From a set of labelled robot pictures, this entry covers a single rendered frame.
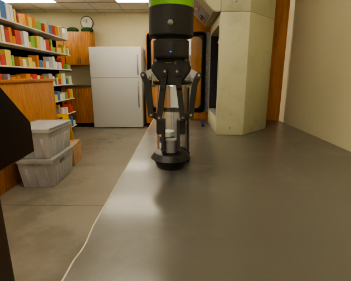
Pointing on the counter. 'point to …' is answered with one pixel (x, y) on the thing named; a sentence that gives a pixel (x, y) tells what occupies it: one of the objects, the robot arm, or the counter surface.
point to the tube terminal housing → (243, 65)
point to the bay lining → (213, 72)
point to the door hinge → (208, 71)
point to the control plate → (200, 12)
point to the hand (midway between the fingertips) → (170, 134)
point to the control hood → (210, 6)
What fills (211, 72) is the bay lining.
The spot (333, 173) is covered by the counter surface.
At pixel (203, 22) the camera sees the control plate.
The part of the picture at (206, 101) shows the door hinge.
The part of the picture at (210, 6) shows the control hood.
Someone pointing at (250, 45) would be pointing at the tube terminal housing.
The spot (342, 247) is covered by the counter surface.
